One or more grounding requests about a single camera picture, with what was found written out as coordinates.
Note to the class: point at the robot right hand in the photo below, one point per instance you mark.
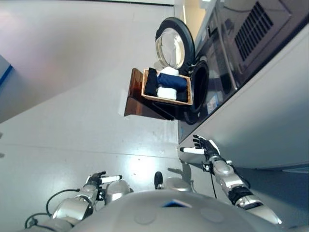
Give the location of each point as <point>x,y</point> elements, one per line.
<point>208,148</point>

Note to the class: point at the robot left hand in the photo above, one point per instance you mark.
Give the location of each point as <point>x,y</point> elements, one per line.
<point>95,180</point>

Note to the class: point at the black garment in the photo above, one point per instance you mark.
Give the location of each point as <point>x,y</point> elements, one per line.
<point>150,83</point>
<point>182,94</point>

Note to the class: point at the navy blue garment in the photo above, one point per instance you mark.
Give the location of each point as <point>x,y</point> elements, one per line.
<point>171,81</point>

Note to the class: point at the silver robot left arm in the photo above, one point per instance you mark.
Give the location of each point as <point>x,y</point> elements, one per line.
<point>70,207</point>

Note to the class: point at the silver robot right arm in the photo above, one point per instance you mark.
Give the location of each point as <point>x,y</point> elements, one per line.
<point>231,183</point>

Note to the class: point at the round glass washing machine door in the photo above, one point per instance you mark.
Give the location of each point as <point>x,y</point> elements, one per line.
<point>169,46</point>

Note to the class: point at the blue energy label sticker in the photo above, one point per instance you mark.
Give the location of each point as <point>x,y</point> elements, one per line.
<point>213,104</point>

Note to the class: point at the silver robot right leg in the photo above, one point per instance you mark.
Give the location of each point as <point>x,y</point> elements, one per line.
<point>177,183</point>

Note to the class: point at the rectangular wicker laundry basket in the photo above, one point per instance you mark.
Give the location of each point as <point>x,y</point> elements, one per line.
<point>190,91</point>

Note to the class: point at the white garment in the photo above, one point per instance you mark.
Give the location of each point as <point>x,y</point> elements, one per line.
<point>166,93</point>

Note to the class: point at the grey robot torso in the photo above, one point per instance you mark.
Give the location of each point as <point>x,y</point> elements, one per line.
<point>181,215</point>

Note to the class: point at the brown wooden stool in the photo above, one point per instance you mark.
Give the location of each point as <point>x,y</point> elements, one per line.
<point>135,106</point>

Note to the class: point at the white board with blue edge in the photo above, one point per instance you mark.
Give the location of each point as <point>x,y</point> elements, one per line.
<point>4,70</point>

